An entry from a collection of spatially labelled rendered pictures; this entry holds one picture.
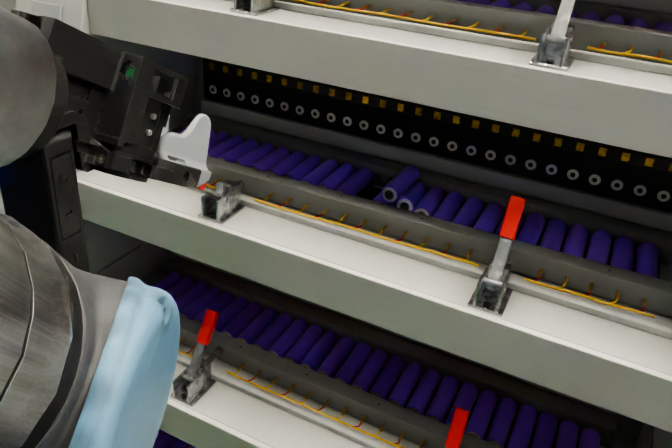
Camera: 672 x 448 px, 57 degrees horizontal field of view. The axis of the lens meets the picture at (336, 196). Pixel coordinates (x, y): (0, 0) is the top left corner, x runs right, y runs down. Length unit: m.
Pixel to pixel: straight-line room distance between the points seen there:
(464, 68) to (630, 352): 0.25
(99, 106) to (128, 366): 0.26
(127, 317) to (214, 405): 0.46
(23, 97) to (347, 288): 0.31
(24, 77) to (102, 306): 0.17
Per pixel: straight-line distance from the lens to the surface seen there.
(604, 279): 0.56
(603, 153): 0.64
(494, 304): 0.52
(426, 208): 0.60
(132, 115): 0.44
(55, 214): 0.43
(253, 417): 0.66
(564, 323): 0.53
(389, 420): 0.65
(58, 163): 0.42
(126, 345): 0.22
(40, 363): 0.19
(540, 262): 0.56
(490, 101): 0.50
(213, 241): 0.60
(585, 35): 0.55
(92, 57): 0.43
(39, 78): 0.37
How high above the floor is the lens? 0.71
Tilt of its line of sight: 12 degrees down
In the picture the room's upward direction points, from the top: 11 degrees clockwise
